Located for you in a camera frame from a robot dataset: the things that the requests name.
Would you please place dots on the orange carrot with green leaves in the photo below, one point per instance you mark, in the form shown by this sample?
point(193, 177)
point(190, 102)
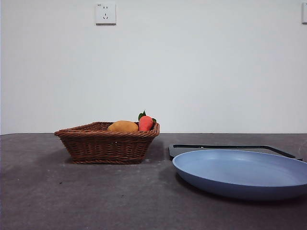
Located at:
point(145, 123)

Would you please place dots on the tan potato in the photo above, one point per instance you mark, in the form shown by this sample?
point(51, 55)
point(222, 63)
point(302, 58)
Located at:
point(122, 126)

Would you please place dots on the brown wicker basket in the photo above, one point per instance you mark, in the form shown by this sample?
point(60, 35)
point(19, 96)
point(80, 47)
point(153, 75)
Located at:
point(103, 148)

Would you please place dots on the dark rectangular mat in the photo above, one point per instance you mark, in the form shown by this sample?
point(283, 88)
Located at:
point(216, 147)

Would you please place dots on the light blue round plate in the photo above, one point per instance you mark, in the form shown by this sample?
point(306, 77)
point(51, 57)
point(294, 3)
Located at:
point(239, 172)

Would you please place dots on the white wall socket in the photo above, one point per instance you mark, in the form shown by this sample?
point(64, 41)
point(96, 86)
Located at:
point(105, 13)

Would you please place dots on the white wall plate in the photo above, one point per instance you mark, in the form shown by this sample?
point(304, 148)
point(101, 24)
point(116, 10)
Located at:
point(304, 13)

